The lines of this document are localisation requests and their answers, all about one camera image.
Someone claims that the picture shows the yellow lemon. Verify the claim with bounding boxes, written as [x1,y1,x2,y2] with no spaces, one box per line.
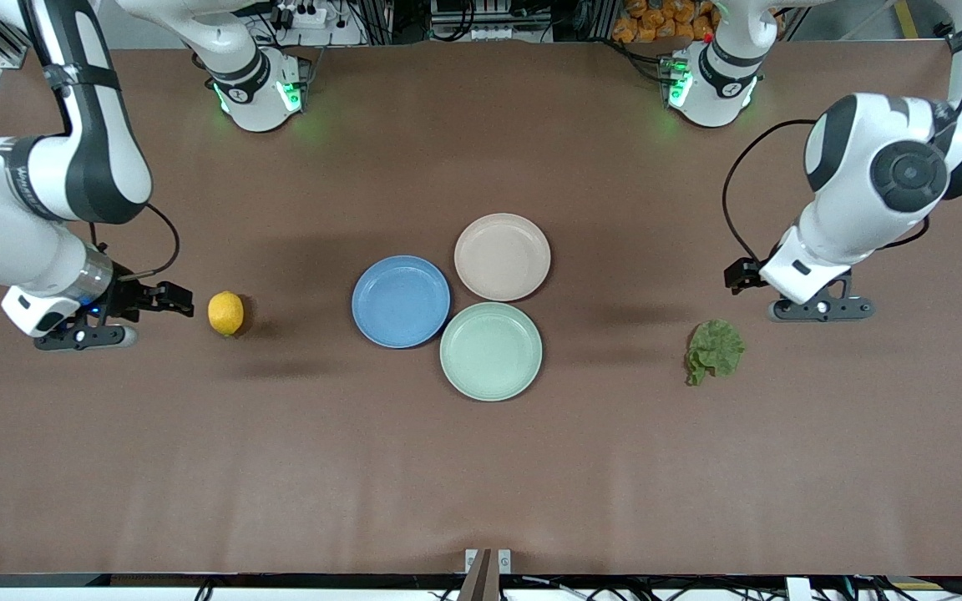
[208,291,245,337]

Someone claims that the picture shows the green lettuce leaf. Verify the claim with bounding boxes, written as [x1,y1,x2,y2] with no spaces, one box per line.
[686,320,746,386]

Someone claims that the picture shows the brown table cover sheet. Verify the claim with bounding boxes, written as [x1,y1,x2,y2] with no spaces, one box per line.
[0,42,962,578]

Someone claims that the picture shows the blue plate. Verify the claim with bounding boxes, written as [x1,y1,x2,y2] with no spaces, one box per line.
[352,255,452,349]

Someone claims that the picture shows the beige plate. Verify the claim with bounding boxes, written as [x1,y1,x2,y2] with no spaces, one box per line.
[454,214,552,302]

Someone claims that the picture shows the pale green plate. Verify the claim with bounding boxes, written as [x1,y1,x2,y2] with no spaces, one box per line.
[439,302,544,402]

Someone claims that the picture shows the bag of orange items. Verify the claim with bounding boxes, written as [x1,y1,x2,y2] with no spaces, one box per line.
[612,0,720,44]

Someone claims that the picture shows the white power strip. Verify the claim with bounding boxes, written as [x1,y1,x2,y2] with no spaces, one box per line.
[274,0,330,30]

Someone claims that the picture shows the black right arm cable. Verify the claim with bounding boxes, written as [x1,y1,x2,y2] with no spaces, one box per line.
[89,203,181,282]

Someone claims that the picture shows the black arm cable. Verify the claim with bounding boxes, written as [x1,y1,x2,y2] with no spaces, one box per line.
[721,119,820,264]
[89,203,181,282]

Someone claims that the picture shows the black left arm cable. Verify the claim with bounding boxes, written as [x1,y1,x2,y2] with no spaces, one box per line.
[721,119,820,264]

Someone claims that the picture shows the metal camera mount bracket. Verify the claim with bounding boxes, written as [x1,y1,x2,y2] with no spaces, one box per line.
[464,548,513,601]

